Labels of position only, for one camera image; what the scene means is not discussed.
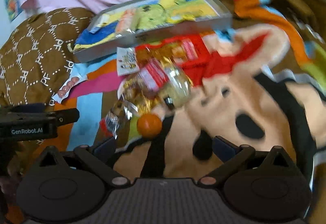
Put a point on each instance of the colourful cartoon blanket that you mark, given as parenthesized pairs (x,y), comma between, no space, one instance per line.
(263,86)

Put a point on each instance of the small orange fruit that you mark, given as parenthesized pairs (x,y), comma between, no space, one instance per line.
(149,125)

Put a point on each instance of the orange cracker packet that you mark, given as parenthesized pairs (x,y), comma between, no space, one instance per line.
(127,21)

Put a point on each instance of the clear bag of nuts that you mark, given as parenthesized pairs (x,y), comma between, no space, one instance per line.
(158,83)

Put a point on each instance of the red tofu snack packet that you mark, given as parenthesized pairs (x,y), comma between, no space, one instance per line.
(189,52)

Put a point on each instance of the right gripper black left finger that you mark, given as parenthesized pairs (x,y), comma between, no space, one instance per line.
(96,158)

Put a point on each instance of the grey tray with cartoon drawing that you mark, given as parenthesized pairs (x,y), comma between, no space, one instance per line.
(156,20)

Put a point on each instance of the white sausage snack packet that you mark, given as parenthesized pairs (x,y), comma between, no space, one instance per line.
(64,91)

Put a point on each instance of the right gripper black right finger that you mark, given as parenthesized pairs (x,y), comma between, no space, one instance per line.
(233,158)

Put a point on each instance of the colourful wall poster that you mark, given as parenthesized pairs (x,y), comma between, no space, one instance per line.
(13,9)

